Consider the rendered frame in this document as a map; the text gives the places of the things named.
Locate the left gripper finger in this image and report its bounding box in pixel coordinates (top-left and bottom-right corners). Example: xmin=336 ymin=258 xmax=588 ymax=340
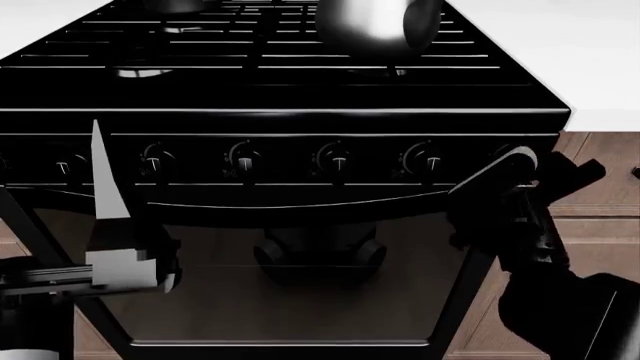
xmin=85 ymin=119 xmax=139 ymax=252

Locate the black curved oven door handle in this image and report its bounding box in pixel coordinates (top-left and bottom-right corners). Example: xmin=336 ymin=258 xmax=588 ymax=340
xmin=143 ymin=189 xmax=452 ymax=212

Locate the black oven door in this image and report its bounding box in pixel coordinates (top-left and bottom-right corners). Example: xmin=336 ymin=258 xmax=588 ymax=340
xmin=27 ymin=185 xmax=504 ymax=360

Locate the silver metal pot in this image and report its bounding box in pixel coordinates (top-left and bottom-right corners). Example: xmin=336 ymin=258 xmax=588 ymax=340
xmin=141 ymin=0 xmax=207 ymax=15

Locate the silver metal kettle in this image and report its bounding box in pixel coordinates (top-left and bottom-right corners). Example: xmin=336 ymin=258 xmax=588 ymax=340
xmin=318 ymin=0 xmax=444 ymax=51

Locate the brown wooden cabinet drawer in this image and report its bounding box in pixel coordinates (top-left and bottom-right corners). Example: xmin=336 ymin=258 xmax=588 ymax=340
xmin=549 ymin=130 xmax=640 ymax=218
xmin=544 ymin=216 xmax=640 ymax=281

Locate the black gas stove range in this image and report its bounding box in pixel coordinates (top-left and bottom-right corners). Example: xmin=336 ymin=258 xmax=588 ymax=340
xmin=0 ymin=0 xmax=573 ymax=360

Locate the black cast iron stove grate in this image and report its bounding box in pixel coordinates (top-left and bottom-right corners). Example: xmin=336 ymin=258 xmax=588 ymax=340
xmin=0 ymin=0 xmax=534 ymax=88

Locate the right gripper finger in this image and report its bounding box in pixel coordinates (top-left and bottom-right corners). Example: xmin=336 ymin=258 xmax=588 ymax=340
xmin=539 ymin=151 xmax=608 ymax=204
xmin=447 ymin=156 xmax=535 ymax=212

